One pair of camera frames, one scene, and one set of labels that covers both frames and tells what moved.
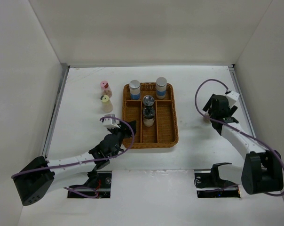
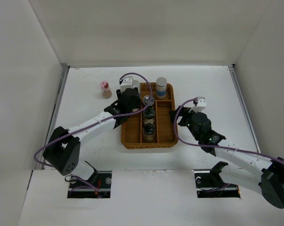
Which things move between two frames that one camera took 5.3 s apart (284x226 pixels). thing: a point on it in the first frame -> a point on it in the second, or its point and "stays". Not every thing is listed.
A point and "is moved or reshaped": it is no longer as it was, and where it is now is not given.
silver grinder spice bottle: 148,100 stays
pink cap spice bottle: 105,88 stays
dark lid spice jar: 206,118 is moved or reshaped
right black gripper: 231,109 -> 186,114
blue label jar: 161,87 stays
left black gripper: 122,126 -> 137,105
